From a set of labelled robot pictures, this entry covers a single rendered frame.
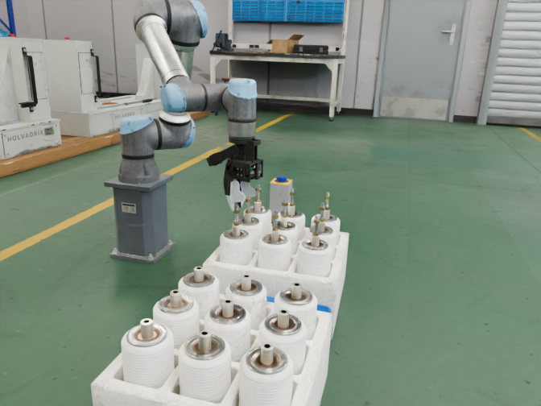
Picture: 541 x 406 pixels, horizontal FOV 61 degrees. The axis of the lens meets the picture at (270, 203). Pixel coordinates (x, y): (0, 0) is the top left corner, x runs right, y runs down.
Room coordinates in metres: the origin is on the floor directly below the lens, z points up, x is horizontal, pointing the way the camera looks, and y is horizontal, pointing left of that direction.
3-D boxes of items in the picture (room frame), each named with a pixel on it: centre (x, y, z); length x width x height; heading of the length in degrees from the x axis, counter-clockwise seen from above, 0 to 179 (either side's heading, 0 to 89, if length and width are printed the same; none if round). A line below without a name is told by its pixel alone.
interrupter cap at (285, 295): (0.91, -0.07, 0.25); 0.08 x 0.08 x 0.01
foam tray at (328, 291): (1.35, -0.04, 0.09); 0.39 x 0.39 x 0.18; 77
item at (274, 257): (1.24, -0.02, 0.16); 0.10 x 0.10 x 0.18
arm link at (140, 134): (1.67, 0.49, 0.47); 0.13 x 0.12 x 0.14; 122
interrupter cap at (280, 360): (0.68, 0.00, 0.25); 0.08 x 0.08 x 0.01
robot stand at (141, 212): (1.66, 0.50, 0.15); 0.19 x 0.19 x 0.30; 75
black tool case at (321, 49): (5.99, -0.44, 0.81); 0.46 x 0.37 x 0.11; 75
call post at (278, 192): (1.65, -0.04, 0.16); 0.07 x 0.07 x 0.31; 77
